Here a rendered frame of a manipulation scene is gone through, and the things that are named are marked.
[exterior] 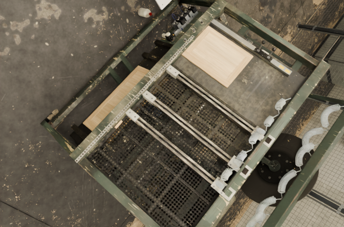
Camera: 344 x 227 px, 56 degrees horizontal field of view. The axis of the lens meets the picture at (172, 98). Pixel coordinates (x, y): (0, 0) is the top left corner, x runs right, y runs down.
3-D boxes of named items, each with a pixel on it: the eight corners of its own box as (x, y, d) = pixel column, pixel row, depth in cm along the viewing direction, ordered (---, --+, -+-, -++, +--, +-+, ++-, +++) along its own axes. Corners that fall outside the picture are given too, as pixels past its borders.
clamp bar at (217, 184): (132, 109, 305) (128, 100, 283) (234, 192, 276) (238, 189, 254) (125, 116, 303) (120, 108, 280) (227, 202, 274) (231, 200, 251)
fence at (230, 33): (213, 21, 338) (213, 18, 334) (291, 73, 315) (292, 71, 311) (210, 24, 337) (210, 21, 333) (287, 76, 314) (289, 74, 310)
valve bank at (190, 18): (184, -1, 344) (199, 1, 327) (189, 9, 354) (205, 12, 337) (153, 30, 331) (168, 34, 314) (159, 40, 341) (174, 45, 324)
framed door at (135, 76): (139, 66, 374) (138, 65, 372) (169, 79, 335) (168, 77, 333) (83, 124, 351) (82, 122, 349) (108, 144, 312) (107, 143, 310)
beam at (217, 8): (218, 2, 353) (219, -4, 343) (227, 8, 350) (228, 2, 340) (72, 157, 296) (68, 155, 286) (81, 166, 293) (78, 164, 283)
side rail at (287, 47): (227, 8, 350) (228, 2, 340) (315, 66, 323) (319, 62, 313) (223, 12, 349) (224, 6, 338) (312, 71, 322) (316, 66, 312)
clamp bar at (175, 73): (171, 66, 320) (171, 54, 298) (272, 141, 291) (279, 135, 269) (165, 73, 318) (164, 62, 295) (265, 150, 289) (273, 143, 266)
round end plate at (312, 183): (263, 119, 354) (335, 151, 298) (264, 122, 358) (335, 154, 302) (219, 177, 334) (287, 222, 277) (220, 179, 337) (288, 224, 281)
